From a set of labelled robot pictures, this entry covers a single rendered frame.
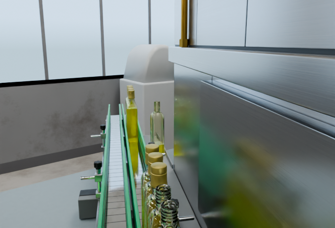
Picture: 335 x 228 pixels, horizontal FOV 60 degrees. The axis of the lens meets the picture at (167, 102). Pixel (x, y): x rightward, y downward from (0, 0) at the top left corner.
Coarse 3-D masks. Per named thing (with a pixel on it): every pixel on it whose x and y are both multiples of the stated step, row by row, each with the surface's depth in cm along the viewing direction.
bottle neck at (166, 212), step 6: (162, 204) 49; (168, 204) 50; (174, 204) 49; (162, 210) 48; (168, 210) 48; (174, 210) 48; (162, 216) 49; (168, 216) 48; (174, 216) 48; (162, 222) 49; (168, 222) 48; (174, 222) 48
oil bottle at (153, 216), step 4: (152, 212) 56; (148, 216) 57; (152, 216) 55; (156, 216) 54; (160, 216) 54; (148, 220) 57; (152, 220) 54; (156, 220) 54; (160, 220) 53; (148, 224) 57; (152, 224) 53; (156, 224) 53; (160, 224) 53
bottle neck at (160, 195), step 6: (162, 186) 55; (168, 186) 55; (156, 192) 54; (162, 192) 53; (168, 192) 54; (156, 198) 54; (162, 198) 53; (168, 198) 54; (156, 204) 55; (156, 210) 55
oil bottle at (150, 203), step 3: (150, 195) 62; (147, 198) 62; (150, 198) 61; (153, 198) 60; (147, 201) 61; (150, 201) 60; (153, 201) 59; (147, 204) 60; (150, 204) 59; (153, 204) 59; (147, 207) 60; (150, 207) 59; (153, 207) 59; (147, 210) 59; (150, 210) 59; (147, 213) 59; (147, 216) 59; (147, 219) 59; (147, 222) 59; (147, 225) 59
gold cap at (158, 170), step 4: (152, 164) 60; (156, 164) 60; (160, 164) 60; (164, 164) 60; (152, 168) 59; (156, 168) 58; (160, 168) 58; (164, 168) 58; (152, 172) 59; (156, 172) 58; (160, 172) 58; (164, 172) 59; (152, 176) 59; (156, 176) 58; (160, 176) 58; (164, 176) 59; (152, 180) 59; (156, 180) 59; (160, 180) 59; (164, 180) 59; (152, 184) 59; (156, 184) 59; (160, 184) 59
